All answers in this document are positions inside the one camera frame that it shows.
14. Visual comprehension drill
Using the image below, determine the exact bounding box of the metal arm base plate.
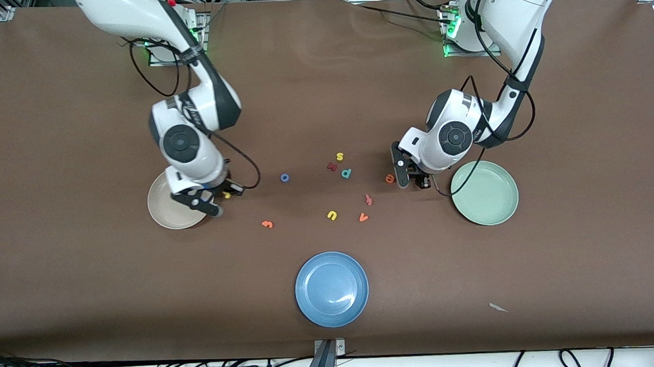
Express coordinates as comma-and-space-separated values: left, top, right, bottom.
146, 11, 211, 68
440, 1, 503, 60

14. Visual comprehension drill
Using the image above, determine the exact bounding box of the blue plate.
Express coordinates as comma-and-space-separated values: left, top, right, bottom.
293, 250, 371, 330

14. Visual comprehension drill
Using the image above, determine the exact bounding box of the brown table cover sheet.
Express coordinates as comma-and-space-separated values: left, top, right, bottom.
0, 0, 654, 367

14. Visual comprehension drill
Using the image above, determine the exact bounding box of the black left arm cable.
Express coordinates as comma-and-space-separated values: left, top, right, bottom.
424, 0, 541, 198

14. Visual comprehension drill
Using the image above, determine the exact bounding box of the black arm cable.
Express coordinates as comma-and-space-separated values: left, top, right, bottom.
424, 0, 541, 198
128, 31, 263, 197

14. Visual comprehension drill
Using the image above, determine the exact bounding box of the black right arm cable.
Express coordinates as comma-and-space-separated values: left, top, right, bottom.
128, 31, 263, 197

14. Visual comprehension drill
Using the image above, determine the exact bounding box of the black base power cable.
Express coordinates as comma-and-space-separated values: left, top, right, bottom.
359, 0, 454, 29

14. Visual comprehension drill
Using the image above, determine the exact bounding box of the beige brown plate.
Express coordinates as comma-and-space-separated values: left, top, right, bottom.
145, 163, 217, 232

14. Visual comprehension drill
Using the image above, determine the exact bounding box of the pale green plate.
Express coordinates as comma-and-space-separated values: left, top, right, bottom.
449, 159, 521, 228

